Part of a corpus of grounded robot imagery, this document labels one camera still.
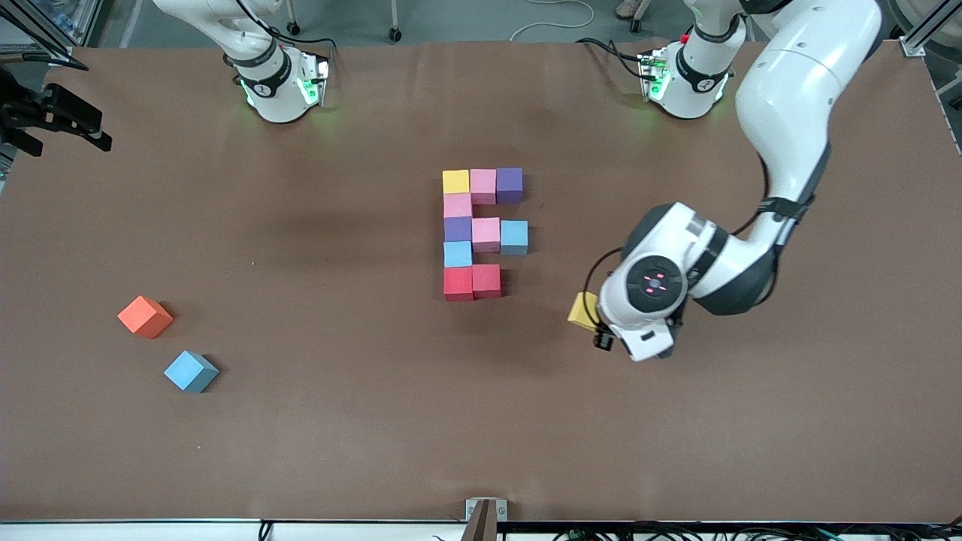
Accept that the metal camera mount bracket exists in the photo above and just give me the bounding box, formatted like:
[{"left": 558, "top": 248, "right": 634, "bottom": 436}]
[{"left": 460, "top": 497, "right": 509, "bottom": 541}]

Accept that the white floor cable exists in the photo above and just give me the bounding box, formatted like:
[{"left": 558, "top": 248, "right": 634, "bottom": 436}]
[{"left": 511, "top": 0, "right": 596, "bottom": 42}]

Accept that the black base power cable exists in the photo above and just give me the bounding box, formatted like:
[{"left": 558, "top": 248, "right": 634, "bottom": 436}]
[
  {"left": 579, "top": 36, "right": 649, "bottom": 76},
  {"left": 233, "top": 0, "right": 346, "bottom": 55}
]

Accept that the orange foam cube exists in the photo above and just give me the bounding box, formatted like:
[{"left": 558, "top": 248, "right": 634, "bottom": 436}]
[{"left": 117, "top": 295, "right": 174, "bottom": 340}]

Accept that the red foam cube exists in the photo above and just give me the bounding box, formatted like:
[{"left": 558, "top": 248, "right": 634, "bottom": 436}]
[
  {"left": 472, "top": 264, "right": 503, "bottom": 300},
  {"left": 443, "top": 267, "right": 474, "bottom": 303}
]

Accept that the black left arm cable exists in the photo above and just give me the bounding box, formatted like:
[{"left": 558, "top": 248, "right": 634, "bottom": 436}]
[{"left": 582, "top": 154, "right": 771, "bottom": 331}]

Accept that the brown table mat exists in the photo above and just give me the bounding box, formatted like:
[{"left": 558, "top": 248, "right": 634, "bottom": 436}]
[{"left": 0, "top": 39, "right": 962, "bottom": 524}]

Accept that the aluminium frame post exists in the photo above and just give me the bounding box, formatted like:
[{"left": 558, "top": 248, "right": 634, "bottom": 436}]
[
  {"left": 900, "top": 0, "right": 962, "bottom": 58},
  {"left": 0, "top": 0, "right": 74, "bottom": 67}
]

